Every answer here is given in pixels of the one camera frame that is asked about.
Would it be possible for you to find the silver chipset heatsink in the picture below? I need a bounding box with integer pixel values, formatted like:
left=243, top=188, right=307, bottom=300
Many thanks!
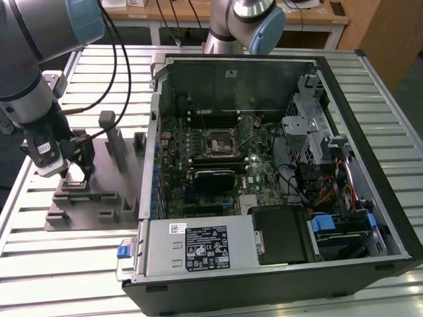
left=239, top=194, right=259, bottom=212

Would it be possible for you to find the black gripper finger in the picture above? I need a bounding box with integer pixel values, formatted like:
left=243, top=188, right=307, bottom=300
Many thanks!
left=61, top=160, right=74, bottom=184
left=74, top=141, right=96, bottom=184

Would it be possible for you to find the CPU socket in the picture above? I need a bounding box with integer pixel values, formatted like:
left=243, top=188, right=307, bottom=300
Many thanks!
left=205, top=129, right=239, bottom=158

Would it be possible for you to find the grey wrist bracket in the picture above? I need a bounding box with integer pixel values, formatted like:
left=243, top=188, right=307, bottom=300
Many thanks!
left=42, top=70, right=69, bottom=100

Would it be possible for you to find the hard disk in blue carrier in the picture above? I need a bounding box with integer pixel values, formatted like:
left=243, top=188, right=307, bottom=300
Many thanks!
left=306, top=213, right=377, bottom=262

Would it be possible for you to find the metal socket cover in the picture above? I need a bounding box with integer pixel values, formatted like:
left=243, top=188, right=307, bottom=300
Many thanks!
left=232, top=115, right=257, bottom=148

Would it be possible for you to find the black RAM slot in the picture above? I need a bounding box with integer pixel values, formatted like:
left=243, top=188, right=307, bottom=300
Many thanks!
left=187, top=117, right=241, bottom=128
left=187, top=110, right=241, bottom=119
left=194, top=163, right=247, bottom=171
left=193, top=157, right=247, bottom=165

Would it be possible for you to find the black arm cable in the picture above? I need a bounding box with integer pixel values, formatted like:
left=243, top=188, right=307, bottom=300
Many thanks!
left=61, top=0, right=133, bottom=143

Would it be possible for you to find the black graphics card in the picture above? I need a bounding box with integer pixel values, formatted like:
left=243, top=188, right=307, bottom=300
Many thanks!
left=192, top=168, right=237, bottom=192

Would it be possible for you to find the black PC case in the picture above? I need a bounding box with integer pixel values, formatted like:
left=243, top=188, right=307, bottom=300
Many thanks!
left=116, top=49, right=416, bottom=317

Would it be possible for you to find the yellow red wire bundle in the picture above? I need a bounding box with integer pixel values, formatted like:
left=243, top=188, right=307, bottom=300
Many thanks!
left=312, top=176, right=335, bottom=207

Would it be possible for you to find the black wire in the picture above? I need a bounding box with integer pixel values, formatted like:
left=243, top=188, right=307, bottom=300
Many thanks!
left=273, top=161, right=310, bottom=207

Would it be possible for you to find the orange wire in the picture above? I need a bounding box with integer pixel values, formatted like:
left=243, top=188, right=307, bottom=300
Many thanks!
left=343, top=183, right=360, bottom=212

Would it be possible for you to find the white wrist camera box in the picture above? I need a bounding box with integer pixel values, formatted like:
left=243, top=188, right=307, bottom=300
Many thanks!
left=31, top=130, right=69, bottom=178

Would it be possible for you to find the silver metal drive cage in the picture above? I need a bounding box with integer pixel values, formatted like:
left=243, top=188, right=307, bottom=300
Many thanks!
left=280, top=74, right=334, bottom=166

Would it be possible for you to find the grey parts rack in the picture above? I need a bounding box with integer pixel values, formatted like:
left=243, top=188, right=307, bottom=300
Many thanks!
left=43, top=110, right=148, bottom=232

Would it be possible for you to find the brown wooden cabinet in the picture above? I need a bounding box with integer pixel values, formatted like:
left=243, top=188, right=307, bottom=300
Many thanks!
left=336, top=0, right=423, bottom=92

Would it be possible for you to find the green RAM stick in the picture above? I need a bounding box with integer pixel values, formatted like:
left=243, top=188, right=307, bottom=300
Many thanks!
left=67, top=194, right=102, bottom=202

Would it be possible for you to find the silver power supply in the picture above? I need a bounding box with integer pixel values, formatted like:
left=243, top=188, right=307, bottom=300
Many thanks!
left=131, top=216, right=265, bottom=285

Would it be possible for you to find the green motherboard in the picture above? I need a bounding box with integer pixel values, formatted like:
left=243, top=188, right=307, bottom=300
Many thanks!
left=158, top=114, right=298, bottom=221

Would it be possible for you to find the black expansion slot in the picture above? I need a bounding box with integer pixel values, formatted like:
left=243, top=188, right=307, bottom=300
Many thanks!
left=183, top=205, right=223, bottom=216

